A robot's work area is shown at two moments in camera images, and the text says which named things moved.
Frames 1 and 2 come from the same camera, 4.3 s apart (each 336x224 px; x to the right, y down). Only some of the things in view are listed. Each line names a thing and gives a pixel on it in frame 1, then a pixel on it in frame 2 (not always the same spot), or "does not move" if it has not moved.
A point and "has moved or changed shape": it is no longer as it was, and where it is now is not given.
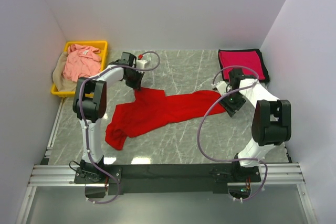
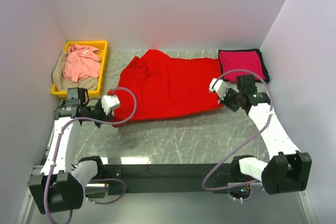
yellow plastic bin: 102,45 does not move
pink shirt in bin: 81,61 does not move
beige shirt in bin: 62,83 does not move
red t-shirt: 146,107 has moved or changed shape
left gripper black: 137,85 -> 108,117
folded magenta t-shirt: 249,59 does not move
